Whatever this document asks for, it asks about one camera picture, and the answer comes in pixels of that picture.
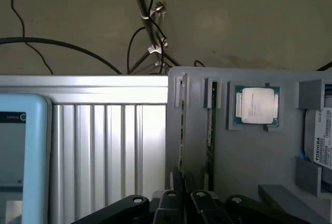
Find thick black floor cable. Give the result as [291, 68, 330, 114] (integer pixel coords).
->
[0, 36, 123, 76]

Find metal tripod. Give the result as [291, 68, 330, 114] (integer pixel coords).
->
[127, 0, 182, 76]

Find silver Toshiba hard disk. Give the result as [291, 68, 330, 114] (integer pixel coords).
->
[303, 108, 332, 169]

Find CPU with silver lid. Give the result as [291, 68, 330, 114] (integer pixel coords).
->
[234, 85, 281, 126]

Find grey parts rack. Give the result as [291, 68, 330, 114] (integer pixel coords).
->
[165, 65, 332, 224]

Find light blue teach pendant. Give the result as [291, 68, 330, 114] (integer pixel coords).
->
[0, 93, 53, 224]

